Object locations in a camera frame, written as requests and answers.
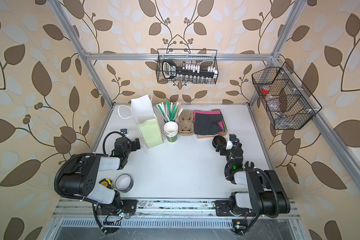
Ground black wire basket back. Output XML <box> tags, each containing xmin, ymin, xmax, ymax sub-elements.
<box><xmin>156</xmin><ymin>48</ymin><xmax>219</xmax><ymax>85</ymax></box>

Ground brown cardboard sheet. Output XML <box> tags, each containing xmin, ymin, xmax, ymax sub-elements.
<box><xmin>197</xmin><ymin>131</ymin><xmax>228</xmax><ymax>139</ymax></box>

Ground stack of coloured napkins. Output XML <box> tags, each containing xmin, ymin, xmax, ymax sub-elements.
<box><xmin>194</xmin><ymin>110</ymin><xmax>227</xmax><ymax>135</ymax></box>

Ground green white paper bag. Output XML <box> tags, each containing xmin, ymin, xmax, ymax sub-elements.
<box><xmin>118</xmin><ymin>94</ymin><xmax>163</xmax><ymax>148</ymax></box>

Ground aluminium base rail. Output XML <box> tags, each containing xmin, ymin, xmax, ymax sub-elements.
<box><xmin>52</xmin><ymin>197</ymin><xmax>301</xmax><ymax>220</ymax></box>

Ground black wire basket right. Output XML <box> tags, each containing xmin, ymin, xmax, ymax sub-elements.
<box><xmin>252</xmin><ymin>63</ymin><xmax>322</xmax><ymax>130</ymax></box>

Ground grey duct tape roll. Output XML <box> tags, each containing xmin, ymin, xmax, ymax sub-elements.
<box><xmin>115</xmin><ymin>174</ymin><xmax>134</xmax><ymax>193</ymax></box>

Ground black coffee lid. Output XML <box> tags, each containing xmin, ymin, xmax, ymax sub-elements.
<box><xmin>212</xmin><ymin>136</ymin><xmax>227</xmax><ymax>152</ymax></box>

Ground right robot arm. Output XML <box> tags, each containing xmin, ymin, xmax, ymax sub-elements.
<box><xmin>212</xmin><ymin>134</ymin><xmax>291</xmax><ymax>236</ymax></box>

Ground cup of wrapped straws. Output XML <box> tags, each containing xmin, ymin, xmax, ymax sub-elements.
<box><xmin>156</xmin><ymin>100</ymin><xmax>183</xmax><ymax>123</ymax></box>

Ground red capped plastic bottle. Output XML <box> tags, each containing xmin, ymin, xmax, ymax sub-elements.
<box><xmin>261</xmin><ymin>85</ymin><xmax>284</xmax><ymax>118</ymax></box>

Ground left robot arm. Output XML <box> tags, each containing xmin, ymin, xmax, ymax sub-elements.
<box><xmin>54</xmin><ymin>132</ymin><xmax>141</xmax><ymax>234</ymax></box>

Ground black wire basket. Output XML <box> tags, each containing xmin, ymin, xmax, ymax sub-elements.
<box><xmin>156</xmin><ymin>48</ymin><xmax>219</xmax><ymax>85</ymax></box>
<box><xmin>252</xmin><ymin>63</ymin><xmax>322</xmax><ymax>130</ymax></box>

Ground yellow black tape measure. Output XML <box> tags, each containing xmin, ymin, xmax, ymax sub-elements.
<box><xmin>99</xmin><ymin>179</ymin><xmax>114</xmax><ymax>190</ymax></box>

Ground brown pulp cup carriers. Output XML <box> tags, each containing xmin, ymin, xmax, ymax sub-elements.
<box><xmin>178</xmin><ymin>110</ymin><xmax>195</xmax><ymax>137</ymax></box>

